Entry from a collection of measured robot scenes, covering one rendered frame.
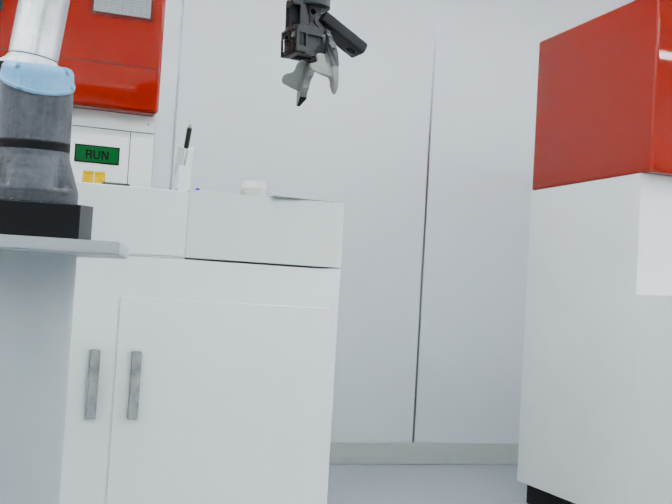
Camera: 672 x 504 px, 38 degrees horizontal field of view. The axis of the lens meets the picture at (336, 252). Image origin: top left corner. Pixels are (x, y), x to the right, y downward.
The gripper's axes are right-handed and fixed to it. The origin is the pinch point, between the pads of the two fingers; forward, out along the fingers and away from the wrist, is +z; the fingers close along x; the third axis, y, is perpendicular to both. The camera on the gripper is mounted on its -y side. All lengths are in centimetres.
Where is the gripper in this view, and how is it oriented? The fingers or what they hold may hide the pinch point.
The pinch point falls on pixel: (318, 101)
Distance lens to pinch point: 196.0
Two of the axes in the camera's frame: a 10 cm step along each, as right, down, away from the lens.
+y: -8.7, -0.5, -5.0
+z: -0.3, 10.0, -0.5
